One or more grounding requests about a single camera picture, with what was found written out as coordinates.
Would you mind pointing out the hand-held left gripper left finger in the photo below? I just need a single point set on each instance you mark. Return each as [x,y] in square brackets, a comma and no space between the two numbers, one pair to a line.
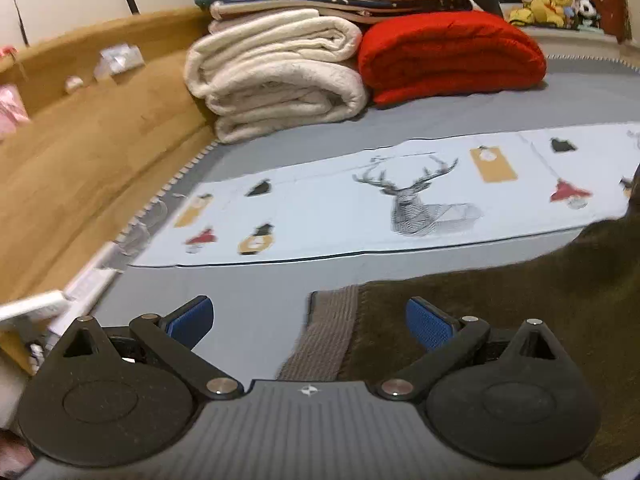
[192,317]

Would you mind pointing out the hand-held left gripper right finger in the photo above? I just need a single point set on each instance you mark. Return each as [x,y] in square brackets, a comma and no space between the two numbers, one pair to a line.
[427,322]

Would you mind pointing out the grey bed mattress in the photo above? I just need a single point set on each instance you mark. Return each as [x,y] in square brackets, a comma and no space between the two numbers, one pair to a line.
[260,300]

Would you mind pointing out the white power strip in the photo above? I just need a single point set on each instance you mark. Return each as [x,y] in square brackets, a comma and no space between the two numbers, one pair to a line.
[92,275]

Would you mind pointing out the printed light blue cloth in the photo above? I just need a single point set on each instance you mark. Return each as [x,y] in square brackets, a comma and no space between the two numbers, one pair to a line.
[325,210]

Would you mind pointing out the wooden bed headboard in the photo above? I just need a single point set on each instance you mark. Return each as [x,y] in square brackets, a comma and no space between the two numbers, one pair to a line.
[100,135]

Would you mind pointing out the cream folded blanket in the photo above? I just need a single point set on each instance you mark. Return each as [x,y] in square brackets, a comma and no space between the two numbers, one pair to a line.
[275,75]

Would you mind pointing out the small white round jar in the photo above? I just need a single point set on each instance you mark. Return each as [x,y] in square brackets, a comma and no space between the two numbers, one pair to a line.
[74,84]

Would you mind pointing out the clear tissue pack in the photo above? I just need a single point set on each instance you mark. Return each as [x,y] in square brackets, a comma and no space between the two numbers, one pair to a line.
[117,60]

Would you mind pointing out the red folded blanket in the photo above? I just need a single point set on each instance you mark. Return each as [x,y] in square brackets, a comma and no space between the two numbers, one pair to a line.
[450,55]

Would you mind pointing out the pink box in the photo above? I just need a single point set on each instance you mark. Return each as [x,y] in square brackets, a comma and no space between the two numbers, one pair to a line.
[12,110]

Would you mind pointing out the navy dotted folded quilt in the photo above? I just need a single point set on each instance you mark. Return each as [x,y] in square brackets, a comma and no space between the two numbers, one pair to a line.
[400,7]

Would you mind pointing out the small red white container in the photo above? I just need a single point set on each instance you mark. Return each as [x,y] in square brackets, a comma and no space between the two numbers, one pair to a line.
[7,52]

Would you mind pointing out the yellow plush toy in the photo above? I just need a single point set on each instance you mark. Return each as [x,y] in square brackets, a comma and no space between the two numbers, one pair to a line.
[542,7]

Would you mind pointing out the panda plush toy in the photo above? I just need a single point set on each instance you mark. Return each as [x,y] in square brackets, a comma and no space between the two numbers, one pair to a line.
[587,10]

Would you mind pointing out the red suitcase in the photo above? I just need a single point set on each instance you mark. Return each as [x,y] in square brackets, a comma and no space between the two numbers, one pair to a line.
[607,0]

